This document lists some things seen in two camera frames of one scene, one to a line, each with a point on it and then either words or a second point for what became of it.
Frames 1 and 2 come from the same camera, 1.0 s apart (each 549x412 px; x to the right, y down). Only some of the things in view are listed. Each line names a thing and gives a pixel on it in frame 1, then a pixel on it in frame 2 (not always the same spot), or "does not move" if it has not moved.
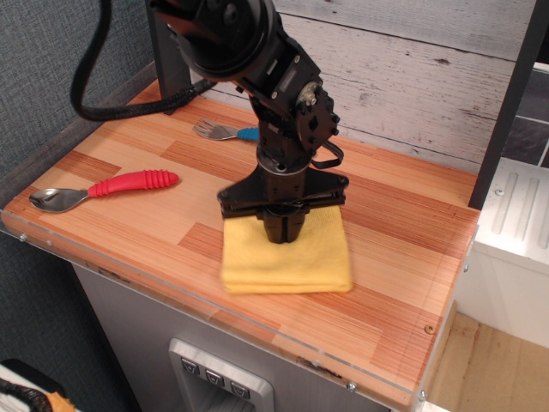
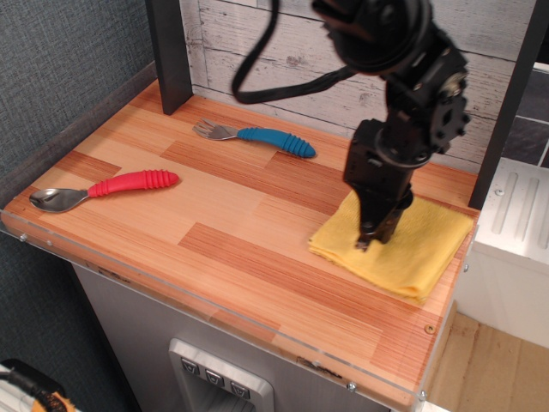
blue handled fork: (211, 130) does not move
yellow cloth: (318, 261) to (407, 265)
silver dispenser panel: (209, 381) does not move
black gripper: (284, 186) to (380, 166)
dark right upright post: (507, 117) does not move
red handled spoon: (55, 200) does not move
